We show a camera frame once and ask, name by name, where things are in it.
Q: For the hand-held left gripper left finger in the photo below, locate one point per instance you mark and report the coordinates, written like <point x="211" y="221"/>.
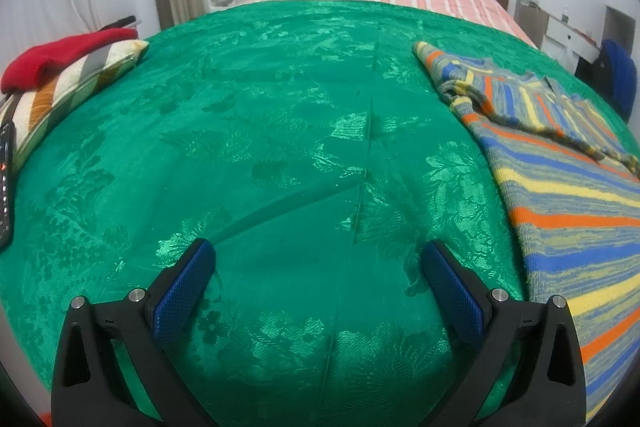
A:
<point x="182" y="287"/>

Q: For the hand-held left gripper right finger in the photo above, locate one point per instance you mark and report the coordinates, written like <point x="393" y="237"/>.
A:
<point x="455" y="292"/>

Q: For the striped knit sweater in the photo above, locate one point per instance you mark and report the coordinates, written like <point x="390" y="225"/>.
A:
<point x="575" y="207"/>

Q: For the green patterned blanket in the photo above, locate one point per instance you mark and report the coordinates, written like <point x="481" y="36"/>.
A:
<point x="275" y="132"/>

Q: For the black remote control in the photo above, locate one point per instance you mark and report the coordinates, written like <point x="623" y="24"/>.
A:
<point x="5" y="187"/>

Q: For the striped pillow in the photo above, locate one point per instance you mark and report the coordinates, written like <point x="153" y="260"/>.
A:
<point x="65" y="92"/>

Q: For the red knit cloth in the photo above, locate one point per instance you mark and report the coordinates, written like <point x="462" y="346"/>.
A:
<point x="55" y="57"/>

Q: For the dark flat item on sill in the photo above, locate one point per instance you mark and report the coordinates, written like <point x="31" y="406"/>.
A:
<point x="119" y="23"/>

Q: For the white desk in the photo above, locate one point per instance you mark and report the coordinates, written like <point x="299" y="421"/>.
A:
<point x="560" y="34"/>

